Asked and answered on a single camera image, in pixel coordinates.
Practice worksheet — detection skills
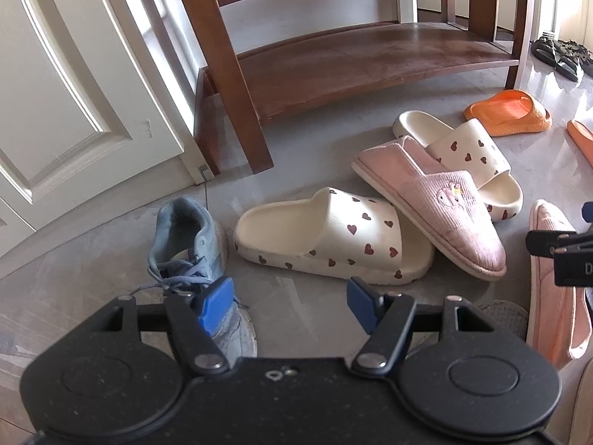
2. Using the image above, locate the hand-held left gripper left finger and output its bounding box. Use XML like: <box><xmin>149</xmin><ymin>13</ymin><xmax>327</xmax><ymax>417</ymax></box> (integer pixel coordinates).
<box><xmin>99</xmin><ymin>276</ymin><xmax>235</xmax><ymax>376</ymax></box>

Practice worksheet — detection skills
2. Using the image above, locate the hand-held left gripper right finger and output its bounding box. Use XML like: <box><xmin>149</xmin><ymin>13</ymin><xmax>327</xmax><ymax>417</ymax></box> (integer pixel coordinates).
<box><xmin>347</xmin><ymin>276</ymin><xmax>493</xmax><ymax>376</ymax></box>

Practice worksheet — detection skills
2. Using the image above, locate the pink fabric slipper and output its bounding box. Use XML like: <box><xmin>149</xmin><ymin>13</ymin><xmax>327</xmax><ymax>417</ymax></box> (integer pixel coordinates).
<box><xmin>351</xmin><ymin>135</ymin><xmax>508</xmax><ymax>281</ymax></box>
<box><xmin>527</xmin><ymin>199</ymin><xmax>593</xmax><ymax>368</ymax></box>

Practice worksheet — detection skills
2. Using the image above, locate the orange foam slipper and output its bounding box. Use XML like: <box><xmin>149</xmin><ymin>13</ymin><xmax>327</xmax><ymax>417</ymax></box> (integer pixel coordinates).
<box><xmin>567</xmin><ymin>119</ymin><xmax>593</xmax><ymax>168</ymax></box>
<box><xmin>464</xmin><ymin>89</ymin><xmax>553</xmax><ymax>136</ymax></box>

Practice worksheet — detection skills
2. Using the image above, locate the blue sneaker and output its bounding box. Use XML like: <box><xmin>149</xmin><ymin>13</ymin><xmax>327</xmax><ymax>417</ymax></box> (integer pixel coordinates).
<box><xmin>147</xmin><ymin>196</ymin><xmax>258</xmax><ymax>359</ymax></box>

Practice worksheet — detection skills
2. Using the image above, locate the cream heart print slipper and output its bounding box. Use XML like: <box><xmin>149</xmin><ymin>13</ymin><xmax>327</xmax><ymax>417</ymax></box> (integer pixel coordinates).
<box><xmin>233</xmin><ymin>187</ymin><xmax>436</xmax><ymax>286</ymax></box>
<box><xmin>393</xmin><ymin>110</ymin><xmax>524</xmax><ymax>222</ymax></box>

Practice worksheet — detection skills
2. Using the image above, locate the brown wooden shoe rack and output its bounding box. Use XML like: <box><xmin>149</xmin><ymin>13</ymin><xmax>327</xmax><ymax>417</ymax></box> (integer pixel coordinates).
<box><xmin>167</xmin><ymin>0</ymin><xmax>538</xmax><ymax>177</ymax></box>

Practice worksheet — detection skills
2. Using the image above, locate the white panelled cabinet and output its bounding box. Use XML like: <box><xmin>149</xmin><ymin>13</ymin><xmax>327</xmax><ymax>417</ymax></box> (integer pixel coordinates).
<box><xmin>0</xmin><ymin>0</ymin><xmax>218</xmax><ymax>281</ymax></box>

